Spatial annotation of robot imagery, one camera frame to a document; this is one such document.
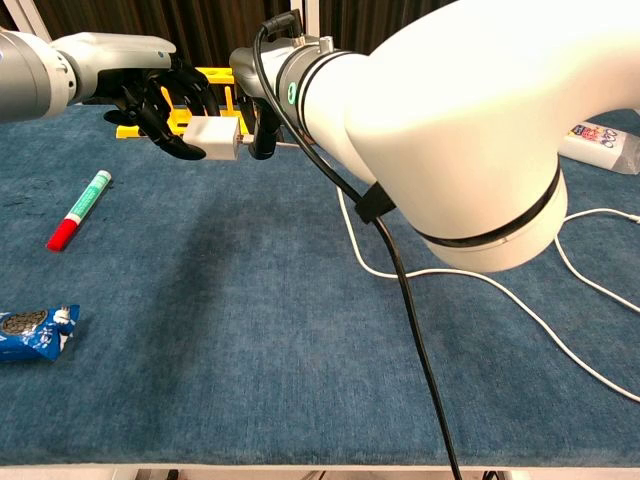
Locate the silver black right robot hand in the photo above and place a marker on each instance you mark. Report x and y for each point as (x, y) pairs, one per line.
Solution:
(250, 67)

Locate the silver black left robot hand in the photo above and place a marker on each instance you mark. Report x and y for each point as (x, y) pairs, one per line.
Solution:
(125, 57)

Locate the white charger block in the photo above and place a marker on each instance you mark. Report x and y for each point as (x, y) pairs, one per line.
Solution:
(212, 137)

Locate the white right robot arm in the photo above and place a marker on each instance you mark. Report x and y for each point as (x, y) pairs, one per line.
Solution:
(450, 120)

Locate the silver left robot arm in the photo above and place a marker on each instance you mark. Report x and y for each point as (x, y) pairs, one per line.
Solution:
(30, 75)

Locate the yellow test tube rack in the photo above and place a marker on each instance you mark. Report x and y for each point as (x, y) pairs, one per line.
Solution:
(220, 76)

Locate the dark brown curtain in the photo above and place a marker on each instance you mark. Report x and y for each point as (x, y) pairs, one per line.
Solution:
(200, 25)

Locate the green marker with red cap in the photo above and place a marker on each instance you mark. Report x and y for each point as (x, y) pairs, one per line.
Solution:
(82, 207)

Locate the blue table cloth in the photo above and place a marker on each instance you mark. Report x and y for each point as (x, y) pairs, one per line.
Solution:
(225, 325)

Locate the blue cookie packet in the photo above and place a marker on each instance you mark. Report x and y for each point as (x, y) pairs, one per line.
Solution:
(35, 332)

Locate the upright white frame post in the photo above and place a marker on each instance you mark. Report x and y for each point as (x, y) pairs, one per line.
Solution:
(311, 15)

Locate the slanted white frame post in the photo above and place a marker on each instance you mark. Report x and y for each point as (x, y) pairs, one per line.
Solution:
(30, 20)

